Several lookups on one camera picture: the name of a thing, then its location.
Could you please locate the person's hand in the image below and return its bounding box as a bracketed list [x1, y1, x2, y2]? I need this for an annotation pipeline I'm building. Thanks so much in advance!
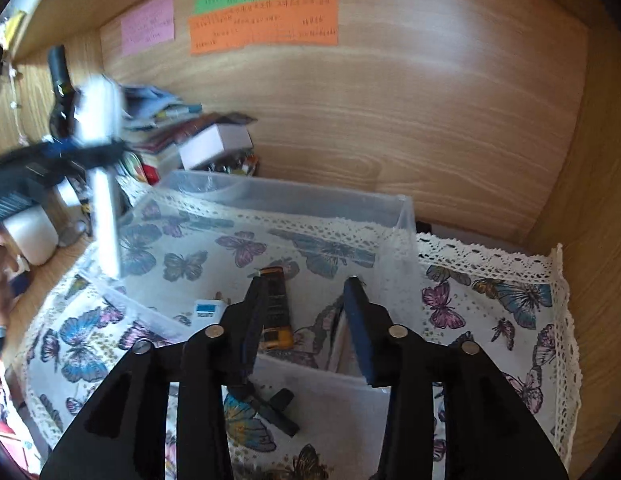
[0, 230, 19, 328]

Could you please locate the dark wine bottle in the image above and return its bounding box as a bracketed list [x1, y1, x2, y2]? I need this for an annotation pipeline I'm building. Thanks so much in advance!
[48, 44, 76, 141]

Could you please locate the white mug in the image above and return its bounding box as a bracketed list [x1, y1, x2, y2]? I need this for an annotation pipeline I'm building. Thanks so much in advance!
[4, 206, 59, 266]

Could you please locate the clear plastic storage bin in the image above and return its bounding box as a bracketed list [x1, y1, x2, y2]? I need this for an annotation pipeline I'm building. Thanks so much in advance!
[80, 171, 423, 376]

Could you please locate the butterfly print lace tablecloth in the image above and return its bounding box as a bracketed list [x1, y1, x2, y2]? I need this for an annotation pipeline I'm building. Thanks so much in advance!
[14, 179, 584, 480]

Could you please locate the black microphone stand piece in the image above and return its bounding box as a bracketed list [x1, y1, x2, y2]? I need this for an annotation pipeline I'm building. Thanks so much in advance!
[227, 382, 300, 437]

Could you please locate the white blue small card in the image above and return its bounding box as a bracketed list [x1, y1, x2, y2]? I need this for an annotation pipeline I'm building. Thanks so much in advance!
[193, 299, 227, 320]

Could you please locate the pink sticky note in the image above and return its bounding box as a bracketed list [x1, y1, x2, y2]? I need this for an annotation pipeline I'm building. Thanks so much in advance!
[120, 0, 175, 56]

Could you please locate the stack of books and magazines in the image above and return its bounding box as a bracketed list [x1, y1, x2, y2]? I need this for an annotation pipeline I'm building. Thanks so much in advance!
[117, 86, 255, 184]

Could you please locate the orange paper note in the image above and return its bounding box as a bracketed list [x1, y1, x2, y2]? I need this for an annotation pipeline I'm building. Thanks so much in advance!
[188, 0, 339, 54]

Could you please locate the white small box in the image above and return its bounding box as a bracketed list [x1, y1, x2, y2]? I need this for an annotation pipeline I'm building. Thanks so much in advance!
[179, 124, 253, 170]

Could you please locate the white rectangular device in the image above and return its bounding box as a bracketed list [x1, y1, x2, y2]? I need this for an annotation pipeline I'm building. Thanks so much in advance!
[75, 75, 123, 280]

